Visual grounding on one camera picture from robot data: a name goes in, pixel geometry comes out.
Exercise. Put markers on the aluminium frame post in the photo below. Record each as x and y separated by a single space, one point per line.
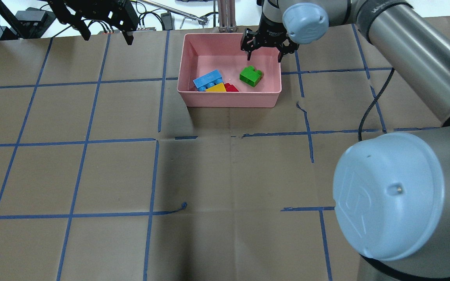
226 16

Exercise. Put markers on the yellow toy block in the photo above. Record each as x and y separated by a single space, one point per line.
217 88

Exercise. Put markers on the black camera stand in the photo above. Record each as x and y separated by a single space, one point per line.
31 23

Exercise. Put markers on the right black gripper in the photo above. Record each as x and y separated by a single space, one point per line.
270 24

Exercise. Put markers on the red toy block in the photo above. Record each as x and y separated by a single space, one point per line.
230 88

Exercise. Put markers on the blue toy block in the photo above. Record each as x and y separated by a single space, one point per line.
208 80

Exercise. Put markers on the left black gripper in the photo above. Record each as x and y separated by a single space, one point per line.
79 15

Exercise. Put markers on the green toy block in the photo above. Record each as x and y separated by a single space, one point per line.
251 76

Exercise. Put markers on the pink plastic box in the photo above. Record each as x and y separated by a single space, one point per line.
206 52

